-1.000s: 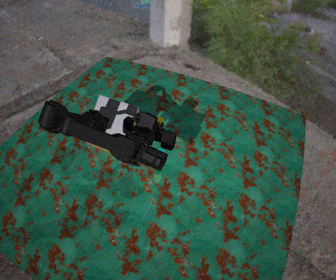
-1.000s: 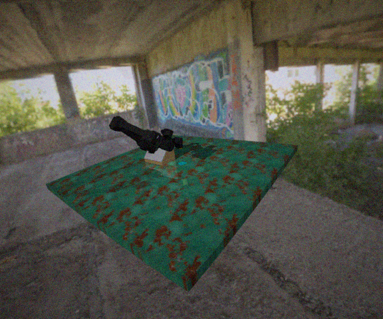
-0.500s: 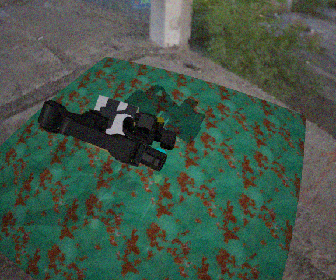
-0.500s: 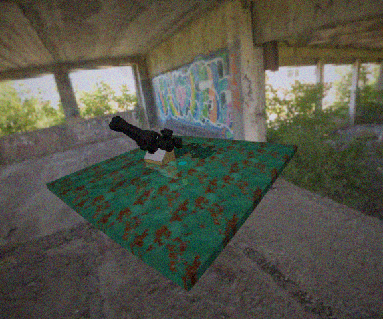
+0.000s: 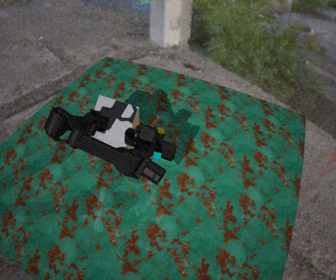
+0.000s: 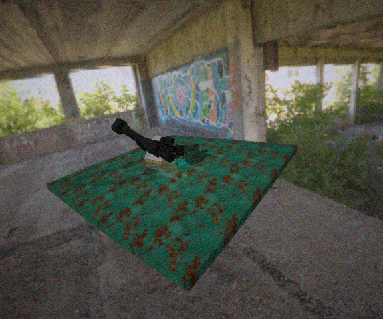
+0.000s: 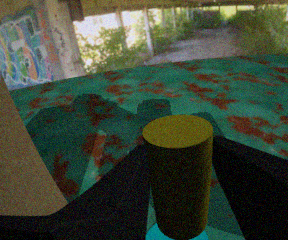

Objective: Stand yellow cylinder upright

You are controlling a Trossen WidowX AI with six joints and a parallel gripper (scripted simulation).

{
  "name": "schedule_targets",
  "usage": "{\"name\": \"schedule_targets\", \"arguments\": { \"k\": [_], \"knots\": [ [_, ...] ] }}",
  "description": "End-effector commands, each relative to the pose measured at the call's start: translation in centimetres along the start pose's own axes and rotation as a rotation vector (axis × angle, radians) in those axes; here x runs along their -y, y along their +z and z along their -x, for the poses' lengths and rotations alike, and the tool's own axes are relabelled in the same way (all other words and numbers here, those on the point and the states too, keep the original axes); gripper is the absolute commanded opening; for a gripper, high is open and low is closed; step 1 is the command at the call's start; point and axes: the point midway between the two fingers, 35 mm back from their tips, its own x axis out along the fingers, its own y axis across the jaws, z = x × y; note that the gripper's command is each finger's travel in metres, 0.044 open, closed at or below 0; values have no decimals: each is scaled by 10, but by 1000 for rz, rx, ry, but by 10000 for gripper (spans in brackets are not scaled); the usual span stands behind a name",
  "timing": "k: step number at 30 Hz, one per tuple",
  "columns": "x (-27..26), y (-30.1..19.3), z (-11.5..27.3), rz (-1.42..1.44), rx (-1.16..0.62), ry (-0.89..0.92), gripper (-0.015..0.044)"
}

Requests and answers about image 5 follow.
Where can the yellow tall cylinder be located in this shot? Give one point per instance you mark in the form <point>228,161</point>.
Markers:
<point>159,134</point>

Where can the cyan circle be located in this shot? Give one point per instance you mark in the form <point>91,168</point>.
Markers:
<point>157,155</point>

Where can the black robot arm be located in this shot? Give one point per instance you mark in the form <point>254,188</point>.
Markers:
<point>129,162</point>

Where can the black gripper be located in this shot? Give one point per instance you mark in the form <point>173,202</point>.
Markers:
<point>167,149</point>

